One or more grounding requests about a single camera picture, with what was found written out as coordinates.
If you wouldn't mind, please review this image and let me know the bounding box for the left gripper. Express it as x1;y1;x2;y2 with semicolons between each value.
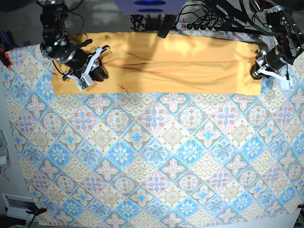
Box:
252;46;294;80

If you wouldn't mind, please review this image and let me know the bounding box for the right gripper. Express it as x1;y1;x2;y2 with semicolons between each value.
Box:
64;45;110;81

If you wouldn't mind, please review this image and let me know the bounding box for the yellow T-shirt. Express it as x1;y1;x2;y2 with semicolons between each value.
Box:
51;32;268;96

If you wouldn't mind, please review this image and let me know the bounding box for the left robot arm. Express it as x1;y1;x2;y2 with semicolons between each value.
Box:
249;0;304;80

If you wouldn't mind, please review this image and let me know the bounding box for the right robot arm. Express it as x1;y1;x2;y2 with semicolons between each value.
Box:
40;0;110;82

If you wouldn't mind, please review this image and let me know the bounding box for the white power strip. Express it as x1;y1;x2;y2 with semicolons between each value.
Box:
175;22;221;31

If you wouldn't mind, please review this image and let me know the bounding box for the red black clamp upper left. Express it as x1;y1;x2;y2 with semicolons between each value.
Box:
0;47;12;68

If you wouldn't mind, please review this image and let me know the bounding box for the patterned blue tablecloth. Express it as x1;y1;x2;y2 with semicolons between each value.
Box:
0;45;304;228

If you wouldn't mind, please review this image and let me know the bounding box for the white device at left edge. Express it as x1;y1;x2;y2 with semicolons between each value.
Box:
0;130;10;168

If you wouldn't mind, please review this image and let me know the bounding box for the orange black clamp lower left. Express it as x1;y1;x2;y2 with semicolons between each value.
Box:
26;207;47;216

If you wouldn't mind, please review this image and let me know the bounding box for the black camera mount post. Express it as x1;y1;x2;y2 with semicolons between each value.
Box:
157;15;177;38

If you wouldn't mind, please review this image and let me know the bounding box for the blue handled clamp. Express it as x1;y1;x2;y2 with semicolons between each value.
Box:
0;30;18;50

